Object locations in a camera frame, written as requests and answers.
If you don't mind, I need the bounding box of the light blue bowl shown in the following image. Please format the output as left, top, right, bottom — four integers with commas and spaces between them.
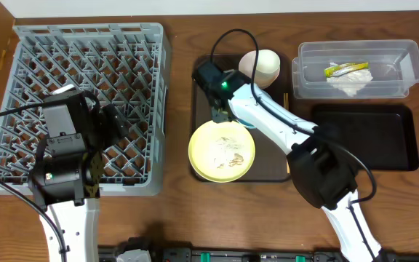
237, 119, 255, 129

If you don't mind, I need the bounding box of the white napkin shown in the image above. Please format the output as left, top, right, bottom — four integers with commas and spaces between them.
327, 69, 373, 98

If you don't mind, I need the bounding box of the black tray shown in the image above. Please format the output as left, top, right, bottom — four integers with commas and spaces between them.
311, 104, 419, 171

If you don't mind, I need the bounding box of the clear plastic bin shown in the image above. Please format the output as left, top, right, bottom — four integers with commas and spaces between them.
292, 40, 419, 99

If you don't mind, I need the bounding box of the green yellow snack wrapper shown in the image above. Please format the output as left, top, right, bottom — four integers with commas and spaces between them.
324, 63, 369, 78

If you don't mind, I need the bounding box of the brown serving tray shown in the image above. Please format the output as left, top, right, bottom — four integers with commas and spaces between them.
191, 53, 292, 183

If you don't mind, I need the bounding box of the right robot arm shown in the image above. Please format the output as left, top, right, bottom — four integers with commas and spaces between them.
192, 60, 386, 261

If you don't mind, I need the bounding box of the grey dishwasher rack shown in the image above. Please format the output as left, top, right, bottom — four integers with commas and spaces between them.
0, 23, 171, 196

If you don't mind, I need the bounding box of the yellow plate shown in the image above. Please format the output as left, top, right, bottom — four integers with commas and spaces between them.
188, 121, 255, 183

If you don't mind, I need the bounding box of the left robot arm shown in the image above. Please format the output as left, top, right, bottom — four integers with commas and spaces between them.
28, 90, 128, 261

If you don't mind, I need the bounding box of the pink bowl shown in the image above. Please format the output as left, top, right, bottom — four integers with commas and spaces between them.
238, 49, 281, 90

